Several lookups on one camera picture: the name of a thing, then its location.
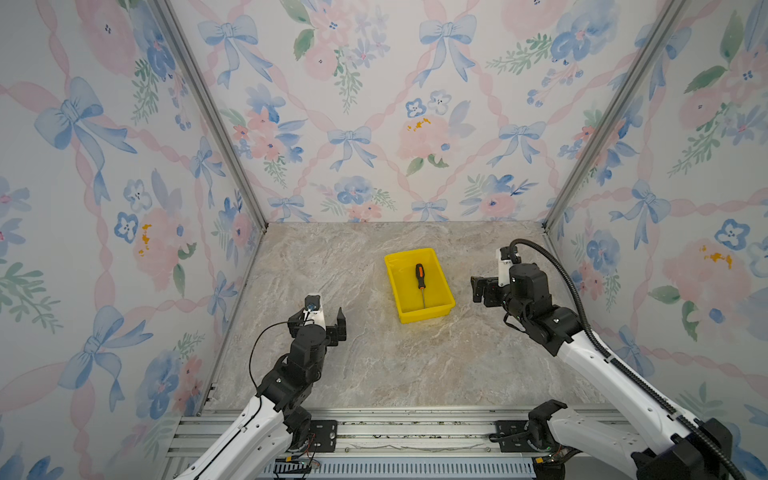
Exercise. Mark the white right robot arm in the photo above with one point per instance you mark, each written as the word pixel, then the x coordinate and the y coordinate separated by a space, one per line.
pixel 667 441

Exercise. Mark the aluminium corner post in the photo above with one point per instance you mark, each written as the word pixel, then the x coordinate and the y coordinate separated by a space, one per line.
pixel 180 47
pixel 658 35

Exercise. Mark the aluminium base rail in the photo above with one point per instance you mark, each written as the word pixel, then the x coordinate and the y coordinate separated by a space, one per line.
pixel 400 443

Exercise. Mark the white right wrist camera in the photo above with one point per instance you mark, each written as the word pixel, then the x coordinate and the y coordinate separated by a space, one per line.
pixel 507 257

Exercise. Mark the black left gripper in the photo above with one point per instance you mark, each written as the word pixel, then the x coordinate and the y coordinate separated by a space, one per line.
pixel 340 326

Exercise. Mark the yellow plastic bin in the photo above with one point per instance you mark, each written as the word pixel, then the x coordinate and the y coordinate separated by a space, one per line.
pixel 401 272

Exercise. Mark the aluminium corner post right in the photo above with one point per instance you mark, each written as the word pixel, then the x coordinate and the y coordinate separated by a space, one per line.
pixel 658 35

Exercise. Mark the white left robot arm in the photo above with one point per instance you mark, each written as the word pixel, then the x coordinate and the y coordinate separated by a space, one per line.
pixel 274 421

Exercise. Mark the orange black handled screwdriver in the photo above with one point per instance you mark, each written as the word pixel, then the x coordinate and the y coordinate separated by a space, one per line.
pixel 420 276

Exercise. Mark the aluminium corner post left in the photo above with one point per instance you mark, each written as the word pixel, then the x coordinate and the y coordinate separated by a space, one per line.
pixel 180 47

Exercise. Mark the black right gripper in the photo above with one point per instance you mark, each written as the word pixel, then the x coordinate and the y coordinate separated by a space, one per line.
pixel 491 286

